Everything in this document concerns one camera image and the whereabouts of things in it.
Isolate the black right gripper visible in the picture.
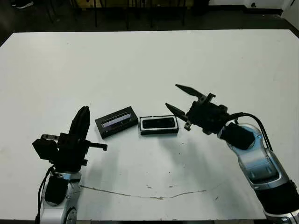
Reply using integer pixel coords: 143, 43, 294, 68
165, 84, 235, 136

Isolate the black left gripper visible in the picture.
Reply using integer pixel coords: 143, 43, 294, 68
41, 106, 108, 173

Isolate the slim black depth camera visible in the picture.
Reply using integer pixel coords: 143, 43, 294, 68
142, 117, 176, 130

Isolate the black printed box lid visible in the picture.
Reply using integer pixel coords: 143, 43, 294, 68
94, 106, 138, 140

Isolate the black box base white insert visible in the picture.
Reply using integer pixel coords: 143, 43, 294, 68
139, 115, 180, 136

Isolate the black mesh chair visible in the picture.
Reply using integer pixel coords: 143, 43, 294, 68
149, 0, 187, 28
92, 0, 130, 30

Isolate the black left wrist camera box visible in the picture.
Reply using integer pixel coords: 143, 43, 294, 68
32, 138, 59, 162

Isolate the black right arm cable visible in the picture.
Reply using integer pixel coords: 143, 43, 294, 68
230, 112, 274, 153

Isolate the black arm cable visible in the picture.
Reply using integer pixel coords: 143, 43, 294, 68
34, 165, 56, 224
230, 112, 274, 153

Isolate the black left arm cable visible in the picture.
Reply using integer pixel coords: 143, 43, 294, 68
34, 165, 56, 224

